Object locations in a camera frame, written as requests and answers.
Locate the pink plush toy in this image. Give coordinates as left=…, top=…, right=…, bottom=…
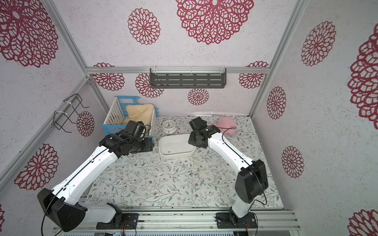
left=215, top=117, right=237, bottom=135

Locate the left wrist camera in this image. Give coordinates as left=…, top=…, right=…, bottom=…
left=124, top=121, right=146, bottom=139

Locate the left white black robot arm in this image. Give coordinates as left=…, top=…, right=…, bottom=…
left=37, top=133, right=154, bottom=232

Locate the blue white slatted crate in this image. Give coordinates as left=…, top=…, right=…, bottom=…
left=102, top=96, right=158, bottom=136

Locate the white plastic storage box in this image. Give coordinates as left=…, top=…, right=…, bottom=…
left=158, top=134, right=196, bottom=158

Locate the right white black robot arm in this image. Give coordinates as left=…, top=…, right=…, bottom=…
left=188, top=125, right=269, bottom=222

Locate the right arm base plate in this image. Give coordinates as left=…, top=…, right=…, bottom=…
left=215, top=212, right=258, bottom=229

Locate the black wire wall rack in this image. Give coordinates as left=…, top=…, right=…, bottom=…
left=52, top=93, right=89, bottom=133

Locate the grey wall shelf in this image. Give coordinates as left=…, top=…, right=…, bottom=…
left=150, top=68, right=227, bottom=89

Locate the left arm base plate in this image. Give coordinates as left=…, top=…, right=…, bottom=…
left=96, top=213, right=139, bottom=230

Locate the cream fluffy cloth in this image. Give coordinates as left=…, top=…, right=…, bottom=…
left=122, top=104, right=155, bottom=125

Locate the white round alarm clock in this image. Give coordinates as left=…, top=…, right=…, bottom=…
left=159, top=120, right=178, bottom=135

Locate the aluminium front rail frame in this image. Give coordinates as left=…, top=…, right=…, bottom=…
left=71, top=208, right=301, bottom=233

